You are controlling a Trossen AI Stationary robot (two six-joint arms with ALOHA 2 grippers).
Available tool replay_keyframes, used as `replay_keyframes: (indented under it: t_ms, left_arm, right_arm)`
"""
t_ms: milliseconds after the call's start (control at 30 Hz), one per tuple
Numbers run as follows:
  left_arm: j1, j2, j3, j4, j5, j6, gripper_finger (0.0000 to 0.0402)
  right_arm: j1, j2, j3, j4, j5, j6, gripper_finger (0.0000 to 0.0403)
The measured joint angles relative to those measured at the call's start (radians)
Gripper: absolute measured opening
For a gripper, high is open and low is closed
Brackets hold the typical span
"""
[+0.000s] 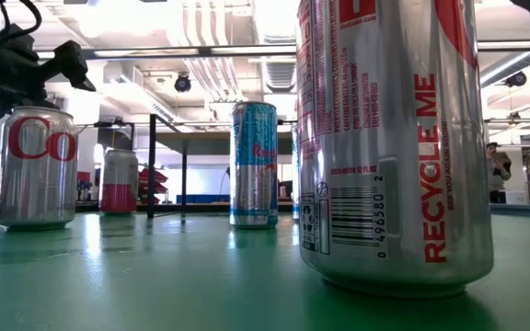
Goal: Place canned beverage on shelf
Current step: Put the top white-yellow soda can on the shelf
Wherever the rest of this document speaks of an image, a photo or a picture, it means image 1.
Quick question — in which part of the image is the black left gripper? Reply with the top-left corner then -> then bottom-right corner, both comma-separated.
0,25 -> 97,123

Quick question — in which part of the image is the silver Diet Coke can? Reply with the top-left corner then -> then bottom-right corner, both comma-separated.
295,0 -> 495,300
0,106 -> 80,232

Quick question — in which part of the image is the pink and white soda can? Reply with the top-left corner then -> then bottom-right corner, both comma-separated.
98,147 -> 140,216

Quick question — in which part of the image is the blue Red Bull can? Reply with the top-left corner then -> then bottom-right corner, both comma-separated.
229,101 -> 279,230

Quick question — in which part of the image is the tall white Celsius can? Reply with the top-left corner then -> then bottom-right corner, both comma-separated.
291,123 -> 300,221

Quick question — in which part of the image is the rack of red bins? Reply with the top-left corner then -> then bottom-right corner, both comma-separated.
138,167 -> 169,204

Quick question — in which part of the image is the black overhead light bar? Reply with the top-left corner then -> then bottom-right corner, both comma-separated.
34,40 -> 530,61

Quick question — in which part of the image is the row of blue bins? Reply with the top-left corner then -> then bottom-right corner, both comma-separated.
176,193 -> 231,205

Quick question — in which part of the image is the person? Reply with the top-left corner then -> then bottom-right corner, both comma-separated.
485,142 -> 513,205

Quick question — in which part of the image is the white computer tower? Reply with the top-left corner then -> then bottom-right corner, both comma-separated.
505,190 -> 529,206

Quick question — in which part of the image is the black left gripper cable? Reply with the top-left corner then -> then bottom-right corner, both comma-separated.
0,0 -> 44,40

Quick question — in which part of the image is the black ceiling camera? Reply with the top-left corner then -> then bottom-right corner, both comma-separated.
174,73 -> 192,94
504,71 -> 528,88

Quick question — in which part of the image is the wooden shelf with black frame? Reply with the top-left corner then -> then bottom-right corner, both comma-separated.
147,112 -> 299,220

